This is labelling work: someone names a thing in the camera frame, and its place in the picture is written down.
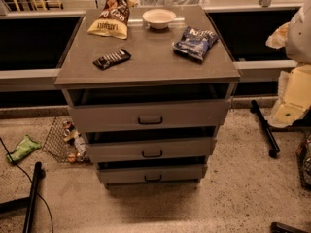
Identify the grey top drawer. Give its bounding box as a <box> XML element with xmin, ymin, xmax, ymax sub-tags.
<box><xmin>69</xmin><ymin>100</ymin><xmax>229</xmax><ymax>133</ymax></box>

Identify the white bowl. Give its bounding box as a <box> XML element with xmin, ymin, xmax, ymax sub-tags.
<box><xmin>143</xmin><ymin>9</ymin><xmax>176</xmax><ymax>30</ymax></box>

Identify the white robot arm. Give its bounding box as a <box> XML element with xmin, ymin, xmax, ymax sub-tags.
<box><xmin>265</xmin><ymin>0</ymin><xmax>311</xmax><ymax>128</ymax></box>

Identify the green snack bag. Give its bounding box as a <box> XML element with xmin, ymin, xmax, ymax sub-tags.
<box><xmin>6</xmin><ymin>135</ymin><xmax>42</xmax><ymax>163</ymax></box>

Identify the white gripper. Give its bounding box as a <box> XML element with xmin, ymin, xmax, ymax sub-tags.
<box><xmin>268</xmin><ymin>64</ymin><xmax>311</xmax><ymax>128</ymax></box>

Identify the grey drawer cabinet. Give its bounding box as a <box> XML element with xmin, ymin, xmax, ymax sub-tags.
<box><xmin>53</xmin><ymin>5</ymin><xmax>242</xmax><ymax>190</ymax></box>

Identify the black candy bar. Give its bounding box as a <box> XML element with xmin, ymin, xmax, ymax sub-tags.
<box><xmin>93</xmin><ymin>49</ymin><xmax>131</xmax><ymax>70</ymax></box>

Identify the yellow brown chip bag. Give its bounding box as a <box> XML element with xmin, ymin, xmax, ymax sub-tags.
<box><xmin>87</xmin><ymin>0</ymin><xmax>138</xmax><ymax>40</ymax></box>

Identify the grey drawer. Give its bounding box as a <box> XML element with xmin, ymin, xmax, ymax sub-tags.
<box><xmin>86</xmin><ymin>137</ymin><xmax>217</xmax><ymax>163</ymax></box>
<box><xmin>97</xmin><ymin>164</ymin><xmax>207</xmax><ymax>184</ymax></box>
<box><xmin>69</xmin><ymin>100</ymin><xmax>229</xmax><ymax>133</ymax></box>

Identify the black stand leg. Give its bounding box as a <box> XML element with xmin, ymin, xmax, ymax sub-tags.
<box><xmin>250</xmin><ymin>100</ymin><xmax>280</xmax><ymax>158</ymax></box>
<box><xmin>0</xmin><ymin>162</ymin><xmax>45</xmax><ymax>233</ymax></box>

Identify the grey bottom drawer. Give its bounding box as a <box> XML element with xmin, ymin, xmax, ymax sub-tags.
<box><xmin>97</xmin><ymin>164</ymin><xmax>207</xmax><ymax>184</ymax></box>

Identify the black caster base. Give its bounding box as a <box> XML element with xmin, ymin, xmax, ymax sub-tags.
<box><xmin>270</xmin><ymin>222</ymin><xmax>308</xmax><ymax>233</ymax></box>

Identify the blue chip bag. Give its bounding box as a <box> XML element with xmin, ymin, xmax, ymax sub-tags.
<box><xmin>172</xmin><ymin>26</ymin><xmax>219</xmax><ymax>63</ymax></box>

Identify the black cable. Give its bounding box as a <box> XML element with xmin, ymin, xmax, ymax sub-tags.
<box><xmin>0</xmin><ymin>137</ymin><xmax>54</xmax><ymax>233</ymax></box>

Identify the black stand leg right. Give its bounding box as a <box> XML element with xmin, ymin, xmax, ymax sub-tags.
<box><xmin>250</xmin><ymin>100</ymin><xmax>280</xmax><ymax>158</ymax></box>

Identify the black stand leg left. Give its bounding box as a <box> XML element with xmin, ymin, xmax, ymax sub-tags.
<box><xmin>0</xmin><ymin>162</ymin><xmax>45</xmax><ymax>233</ymax></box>

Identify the wire basket with snacks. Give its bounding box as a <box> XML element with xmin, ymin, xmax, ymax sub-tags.
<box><xmin>43</xmin><ymin>116</ymin><xmax>89</xmax><ymax>163</ymax></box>

